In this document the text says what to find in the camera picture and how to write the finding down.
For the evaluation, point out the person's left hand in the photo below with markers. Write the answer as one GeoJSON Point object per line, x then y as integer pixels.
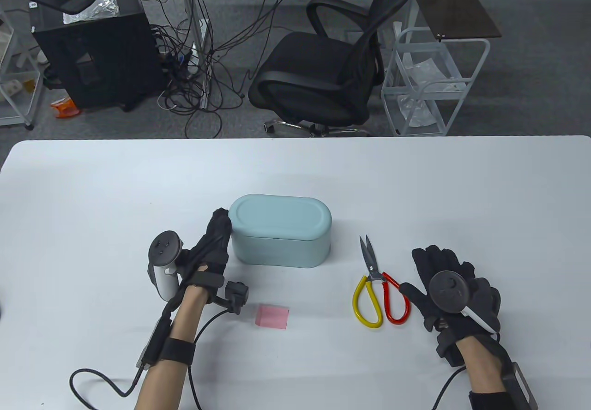
{"type": "Point", "coordinates": [214, 244]}

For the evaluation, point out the person's right hand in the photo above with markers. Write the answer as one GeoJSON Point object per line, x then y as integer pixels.
{"type": "Point", "coordinates": [425, 299]}

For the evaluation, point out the mint green lidded box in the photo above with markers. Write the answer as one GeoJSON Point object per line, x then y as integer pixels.
{"type": "Point", "coordinates": [277, 216]}

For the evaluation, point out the pink waste paper sheet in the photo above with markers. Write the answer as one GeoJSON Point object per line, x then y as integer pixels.
{"type": "Point", "coordinates": [272, 316]}

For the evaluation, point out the person's left forearm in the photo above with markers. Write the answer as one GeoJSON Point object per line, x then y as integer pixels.
{"type": "Point", "coordinates": [180, 317]}

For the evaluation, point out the person's right forearm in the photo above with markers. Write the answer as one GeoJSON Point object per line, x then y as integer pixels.
{"type": "Point", "coordinates": [485, 368]}

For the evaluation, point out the grey and white controller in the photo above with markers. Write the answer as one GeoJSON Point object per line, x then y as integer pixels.
{"type": "Point", "coordinates": [450, 290]}
{"type": "Point", "coordinates": [165, 246]}

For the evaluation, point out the black sensor module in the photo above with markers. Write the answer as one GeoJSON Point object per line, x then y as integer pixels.
{"type": "Point", "coordinates": [154, 340]}
{"type": "Point", "coordinates": [521, 387]}

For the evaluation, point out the clear plastic bag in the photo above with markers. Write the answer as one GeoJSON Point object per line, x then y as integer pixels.
{"type": "Point", "coordinates": [418, 110]}
{"type": "Point", "coordinates": [434, 73]}

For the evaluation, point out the black office chair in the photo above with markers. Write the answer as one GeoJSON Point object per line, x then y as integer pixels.
{"type": "Point", "coordinates": [314, 68]}

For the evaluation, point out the orange packet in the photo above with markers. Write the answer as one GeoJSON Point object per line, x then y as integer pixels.
{"type": "Point", "coordinates": [64, 109]}

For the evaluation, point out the black computer tower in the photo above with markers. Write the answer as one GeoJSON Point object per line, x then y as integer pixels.
{"type": "Point", "coordinates": [106, 59]}

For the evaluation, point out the white shelf cart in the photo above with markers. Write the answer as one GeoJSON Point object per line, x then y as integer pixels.
{"type": "Point", "coordinates": [14, 105]}

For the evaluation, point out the crumpled silver foil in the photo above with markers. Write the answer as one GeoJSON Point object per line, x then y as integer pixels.
{"type": "Point", "coordinates": [97, 8]}

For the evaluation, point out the dark brown board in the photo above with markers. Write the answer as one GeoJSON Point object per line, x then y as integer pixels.
{"type": "Point", "coordinates": [457, 10]}

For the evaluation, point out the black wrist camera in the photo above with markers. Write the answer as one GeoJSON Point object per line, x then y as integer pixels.
{"type": "Point", "coordinates": [445, 350]}
{"type": "Point", "coordinates": [238, 294]}

